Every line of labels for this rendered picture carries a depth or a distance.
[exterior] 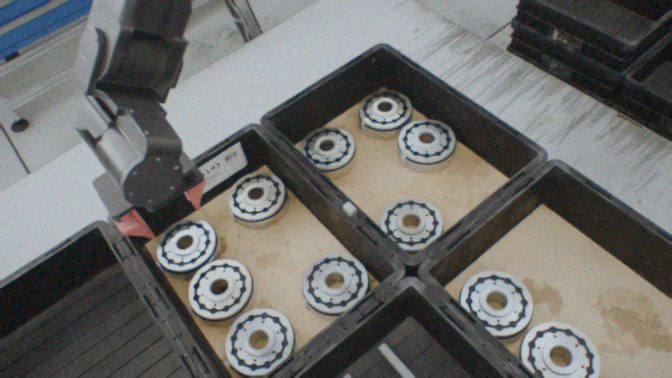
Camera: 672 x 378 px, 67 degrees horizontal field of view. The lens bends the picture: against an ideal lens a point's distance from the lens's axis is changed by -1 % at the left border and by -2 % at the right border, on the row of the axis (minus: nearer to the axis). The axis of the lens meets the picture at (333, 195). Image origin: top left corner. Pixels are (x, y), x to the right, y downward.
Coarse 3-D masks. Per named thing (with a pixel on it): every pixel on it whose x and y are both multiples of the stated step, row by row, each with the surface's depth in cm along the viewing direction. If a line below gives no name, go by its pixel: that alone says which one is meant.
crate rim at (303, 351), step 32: (256, 128) 90; (192, 160) 88; (288, 160) 85; (320, 192) 81; (352, 224) 77; (128, 256) 78; (384, 256) 73; (160, 288) 74; (384, 288) 70; (192, 352) 68
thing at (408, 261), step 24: (384, 48) 99; (336, 72) 96; (456, 96) 89; (264, 120) 91; (528, 144) 81; (312, 168) 84; (528, 168) 79; (336, 192) 80; (504, 192) 77; (360, 216) 77; (384, 240) 74; (408, 264) 72
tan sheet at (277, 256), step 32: (224, 192) 96; (288, 192) 94; (224, 224) 92; (288, 224) 90; (320, 224) 89; (224, 256) 88; (256, 256) 87; (288, 256) 86; (320, 256) 86; (352, 256) 85; (224, 288) 84; (288, 288) 83; (320, 320) 79; (224, 352) 78
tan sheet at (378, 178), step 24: (336, 120) 103; (360, 144) 99; (384, 144) 98; (456, 144) 96; (360, 168) 95; (384, 168) 95; (408, 168) 94; (456, 168) 93; (480, 168) 92; (360, 192) 92; (384, 192) 92; (408, 192) 91; (432, 192) 90; (456, 192) 90; (480, 192) 89; (456, 216) 87
